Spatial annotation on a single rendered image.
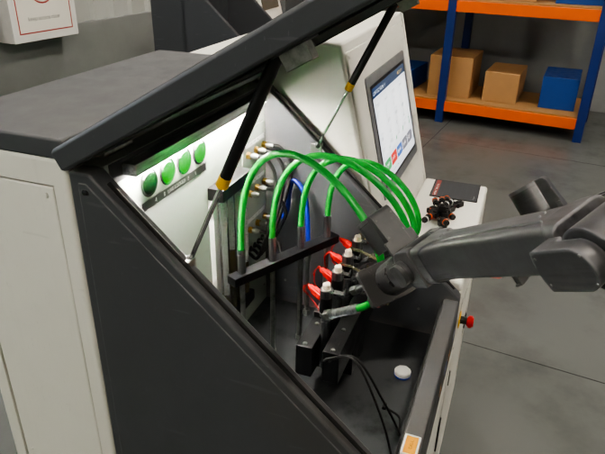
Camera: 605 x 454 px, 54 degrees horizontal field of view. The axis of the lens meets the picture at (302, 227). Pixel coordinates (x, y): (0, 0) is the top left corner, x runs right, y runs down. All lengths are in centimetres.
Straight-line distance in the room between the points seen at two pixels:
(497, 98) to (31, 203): 578
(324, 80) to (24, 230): 77
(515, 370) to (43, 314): 224
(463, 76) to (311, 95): 507
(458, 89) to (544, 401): 428
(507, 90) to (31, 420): 571
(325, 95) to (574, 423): 183
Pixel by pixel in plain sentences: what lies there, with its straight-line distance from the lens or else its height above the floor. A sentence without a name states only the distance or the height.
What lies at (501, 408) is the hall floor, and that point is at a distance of 275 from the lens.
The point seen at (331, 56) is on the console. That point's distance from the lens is 147.
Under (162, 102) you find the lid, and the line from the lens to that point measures 82.
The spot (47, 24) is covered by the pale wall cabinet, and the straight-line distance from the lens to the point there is 548.
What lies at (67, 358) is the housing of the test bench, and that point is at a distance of 123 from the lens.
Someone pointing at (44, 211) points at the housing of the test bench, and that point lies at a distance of 106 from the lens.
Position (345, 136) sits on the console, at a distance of 151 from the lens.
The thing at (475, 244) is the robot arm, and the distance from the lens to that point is 67.
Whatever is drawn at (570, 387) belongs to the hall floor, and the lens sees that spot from 297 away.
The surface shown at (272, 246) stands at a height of 114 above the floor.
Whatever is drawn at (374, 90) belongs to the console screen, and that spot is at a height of 140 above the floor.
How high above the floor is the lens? 179
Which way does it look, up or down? 27 degrees down
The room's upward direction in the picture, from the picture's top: 1 degrees clockwise
